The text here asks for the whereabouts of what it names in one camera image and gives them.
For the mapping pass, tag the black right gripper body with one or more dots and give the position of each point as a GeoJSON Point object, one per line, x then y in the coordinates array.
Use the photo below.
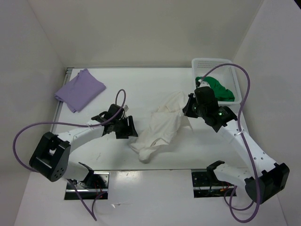
{"type": "Point", "coordinates": [199, 109]}

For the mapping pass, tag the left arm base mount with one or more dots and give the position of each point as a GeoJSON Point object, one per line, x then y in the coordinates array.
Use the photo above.
{"type": "Point", "coordinates": [98, 187]}

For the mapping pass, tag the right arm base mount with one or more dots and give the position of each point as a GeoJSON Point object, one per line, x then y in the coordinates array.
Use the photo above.
{"type": "Point", "coordinates": [204, 188]}

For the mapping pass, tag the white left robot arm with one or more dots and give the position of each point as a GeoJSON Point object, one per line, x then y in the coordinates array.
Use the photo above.
{"type": "Point", "coordinates": [51, 156]}

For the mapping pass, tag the green t shirt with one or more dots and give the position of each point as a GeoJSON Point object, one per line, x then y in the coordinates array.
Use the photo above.
{"type": "Point", "coordinates": [221, 93]}

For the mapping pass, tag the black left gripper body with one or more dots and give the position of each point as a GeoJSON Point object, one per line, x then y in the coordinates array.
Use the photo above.
{"type": "Point", "coordinates": [121, 129]}

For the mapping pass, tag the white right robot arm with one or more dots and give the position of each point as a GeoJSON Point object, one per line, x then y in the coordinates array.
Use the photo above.
{"type": "Point", "coordinates": [263, 177]}

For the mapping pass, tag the white t shirt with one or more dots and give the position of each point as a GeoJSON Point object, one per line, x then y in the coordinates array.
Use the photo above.
{"type": "Point", "coordinates": [163, 126]}

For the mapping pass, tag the purple t shirt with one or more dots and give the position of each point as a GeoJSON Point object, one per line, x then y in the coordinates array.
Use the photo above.
{"type": "Point", "coordinates": [80, 91]}

